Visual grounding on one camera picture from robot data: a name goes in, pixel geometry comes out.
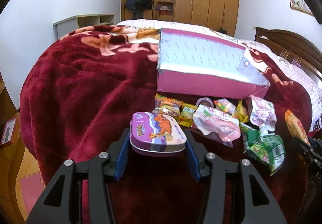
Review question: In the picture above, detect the orange rice cracker packet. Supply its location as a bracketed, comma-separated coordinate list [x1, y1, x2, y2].
[284, 109, 311, 146]

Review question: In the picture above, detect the pink white jelly pouch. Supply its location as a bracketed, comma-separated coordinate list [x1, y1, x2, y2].
[193, 105, 241, 148]

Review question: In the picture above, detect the green snack packet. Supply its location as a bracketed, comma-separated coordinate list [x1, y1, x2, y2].
[240, 123, 285, 175]

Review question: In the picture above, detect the purple cartoon candy tin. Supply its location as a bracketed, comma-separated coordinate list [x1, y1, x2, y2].
[129, 112, 187, 157]

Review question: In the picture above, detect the braised egg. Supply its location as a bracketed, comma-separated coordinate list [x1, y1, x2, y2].
[196, 97, 215, 108]

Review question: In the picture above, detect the clear gummy bag rainbow edge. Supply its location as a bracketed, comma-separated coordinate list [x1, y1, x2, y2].
[214, 98, 236, 116]

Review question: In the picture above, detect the white pink spouted pouch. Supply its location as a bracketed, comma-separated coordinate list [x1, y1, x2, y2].
[247, 95, 277, 132]

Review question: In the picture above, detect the burger gummy candy packet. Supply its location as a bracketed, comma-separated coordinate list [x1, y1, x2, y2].
[152, 94, 183, 117]

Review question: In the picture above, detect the red floral fleece blanket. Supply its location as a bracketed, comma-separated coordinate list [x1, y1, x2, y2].
[19, 24, 313, 224]

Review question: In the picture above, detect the pink foam floor mat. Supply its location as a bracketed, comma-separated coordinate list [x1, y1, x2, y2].
[20, 172, 45, 218]

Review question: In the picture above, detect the wooden nightstand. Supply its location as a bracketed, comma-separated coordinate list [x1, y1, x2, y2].
[1, 79, 25, 223]

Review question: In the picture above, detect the pink cardboard box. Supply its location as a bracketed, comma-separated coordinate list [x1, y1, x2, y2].
[157, 28, 270, 99]

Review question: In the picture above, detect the wooden headboard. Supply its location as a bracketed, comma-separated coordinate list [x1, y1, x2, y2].
[255, 27, 321, 87]

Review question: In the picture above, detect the grey low bookshelf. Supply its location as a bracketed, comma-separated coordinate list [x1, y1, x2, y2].
[53, 14, 115, 40]

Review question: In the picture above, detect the framed wall picture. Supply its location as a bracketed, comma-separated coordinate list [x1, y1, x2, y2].
[290, 0, 313, 16]

